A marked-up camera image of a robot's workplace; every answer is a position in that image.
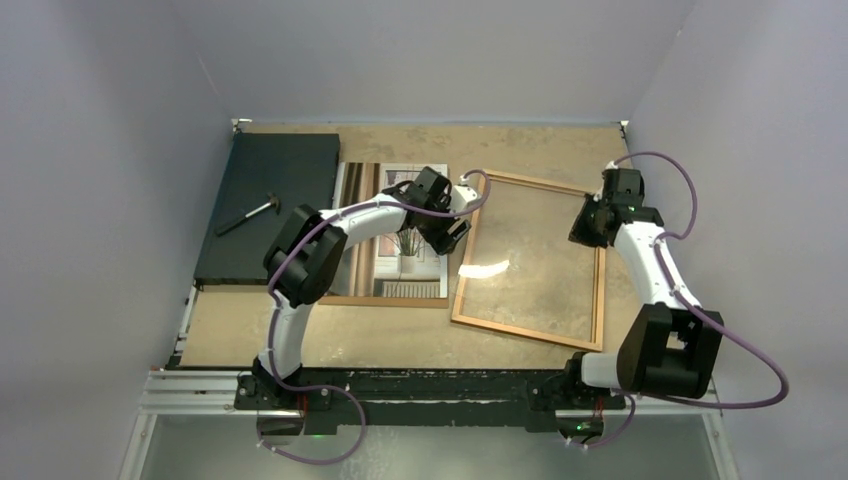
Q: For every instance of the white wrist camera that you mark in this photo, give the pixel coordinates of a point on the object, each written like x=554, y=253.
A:
x=463, y=199
x=602, y=191

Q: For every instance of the dark blue electronics box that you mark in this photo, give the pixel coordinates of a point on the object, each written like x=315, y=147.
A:
x=266, y=177

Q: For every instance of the aluminium rail base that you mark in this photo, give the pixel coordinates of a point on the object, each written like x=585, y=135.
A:
x=414, y=424

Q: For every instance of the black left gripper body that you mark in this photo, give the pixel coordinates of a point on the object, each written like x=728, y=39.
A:
x=433, y=230

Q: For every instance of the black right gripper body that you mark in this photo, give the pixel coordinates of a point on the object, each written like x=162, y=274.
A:
x=586, y=229

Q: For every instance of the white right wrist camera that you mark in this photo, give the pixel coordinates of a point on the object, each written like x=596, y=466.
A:
x=602, y=191

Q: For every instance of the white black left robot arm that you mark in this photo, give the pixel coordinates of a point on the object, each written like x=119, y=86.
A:
x=303, y=260

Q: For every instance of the brown frame backing board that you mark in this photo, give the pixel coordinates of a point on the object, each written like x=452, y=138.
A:
x=394, y=270

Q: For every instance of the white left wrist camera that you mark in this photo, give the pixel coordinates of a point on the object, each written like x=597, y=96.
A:
x=463, y=199

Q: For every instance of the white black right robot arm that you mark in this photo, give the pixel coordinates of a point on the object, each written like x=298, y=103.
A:
x=668, y=350

